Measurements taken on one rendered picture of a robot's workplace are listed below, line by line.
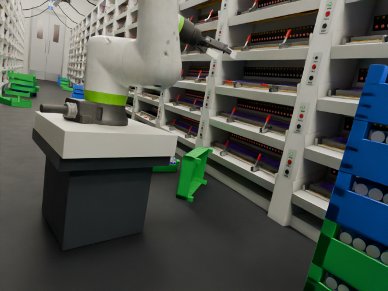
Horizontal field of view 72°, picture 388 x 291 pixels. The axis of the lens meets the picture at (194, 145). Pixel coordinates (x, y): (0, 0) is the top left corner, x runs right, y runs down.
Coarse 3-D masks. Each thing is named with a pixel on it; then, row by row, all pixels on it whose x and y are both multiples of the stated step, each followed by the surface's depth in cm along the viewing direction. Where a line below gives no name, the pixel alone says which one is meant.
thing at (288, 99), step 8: (216, 80) 160; (224, 80) 160; (232, 80) 165; (280, 80) 140; (288, 80) 136; (296, 80) 131; (216, 88) 160; (224, 88) 153; (232, 88) 146; (240, 88) 142; (248, 88) 140; (240, 96) 142; (248, 96) 136; (256, 96) 131; (264, 96) 126; (272, 96) 122; (280, 96) 118; (288, 96) 114; (296, 96) 110; (288, 104) 115
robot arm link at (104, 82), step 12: (96, 36) 74; (108, 36) 74; (96, 48) 73; (108, 48) 72; (120, 48) 71; (96, 60) 73; (108, 60) 72; (120, 60) 71; (84, 72) 77; (96, 72) 74; (108, 72) 74; (120, 72) 72; (84, 84) 77; (96, 84) 74; (108, 84) 75; (120, 84) 76; (84, 96) 78; (96, 96) 75; (108, 96) 76; (120, 96) 78
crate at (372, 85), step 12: (372, 72) 38; (384, 72) 37; (372, 84) 38; (384, 84) 37; (360, 96) 39; (372, 96) 38; (384, 96) 37; (360, 108) 39; (372, 108) 38; (384, 108) 37; (372, 120) 38; (384, 120) 37
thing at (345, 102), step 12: (360, 72) 105; (324, 84) 102; (336, 84) 105; (348, 84) 109; (360, 84) 106; (324, 96) 104; (336, 96) 101; (348, 96) 99; (324, 108) 100; (336, 108) 96; (348, 108) 92
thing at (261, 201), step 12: (180, 144) 217; (216, 168) 165; (228, 168) 170; (228, 180) 151; (240, 180) 149; (240, 192) 142; (252, 192) 134; (264, 192) 136; (264, 204) 127; (300, 216) 114; (312, 216) 116; (300, 228) 110; (312, 228) 105
